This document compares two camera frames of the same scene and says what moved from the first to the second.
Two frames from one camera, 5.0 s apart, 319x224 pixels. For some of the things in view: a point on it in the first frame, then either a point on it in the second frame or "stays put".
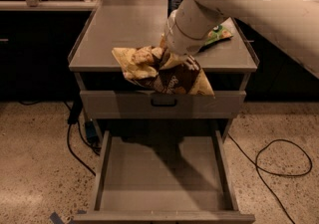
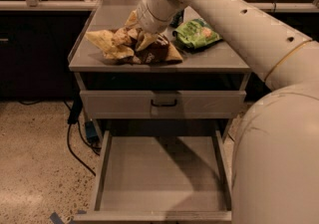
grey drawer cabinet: x=119 y=105 stays put
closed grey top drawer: x=145 y=105 stays put
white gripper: x=171 y=35 to x=149 y=19
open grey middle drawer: x=162 y=177 stays put
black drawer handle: x=163 y=105 stays put
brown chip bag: x=142 y=66 to x=120 y=45
